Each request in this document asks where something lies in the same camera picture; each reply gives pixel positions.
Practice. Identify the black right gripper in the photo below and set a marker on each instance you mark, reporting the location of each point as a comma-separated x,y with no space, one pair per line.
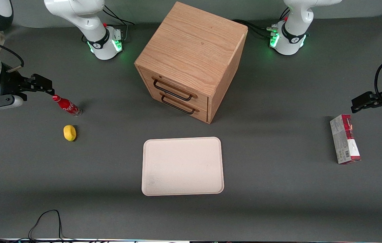
8,84

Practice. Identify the red coke bottle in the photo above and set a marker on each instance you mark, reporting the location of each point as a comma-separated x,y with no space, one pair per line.
67,107

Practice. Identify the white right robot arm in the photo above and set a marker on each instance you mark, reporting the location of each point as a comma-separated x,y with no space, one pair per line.
83,17

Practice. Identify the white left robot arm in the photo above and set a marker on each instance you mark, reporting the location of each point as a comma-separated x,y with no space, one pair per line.
293,30

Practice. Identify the beige rectangular tray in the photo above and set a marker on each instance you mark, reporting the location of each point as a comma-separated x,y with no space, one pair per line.
182,166

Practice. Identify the grey and red carton box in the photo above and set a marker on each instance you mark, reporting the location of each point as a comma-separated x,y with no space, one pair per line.
344,140

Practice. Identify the yellow lemon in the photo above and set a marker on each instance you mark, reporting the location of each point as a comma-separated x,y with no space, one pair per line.
69,133

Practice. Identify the wooden drawer cabinet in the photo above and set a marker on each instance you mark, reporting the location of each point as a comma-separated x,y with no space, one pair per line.
192,44

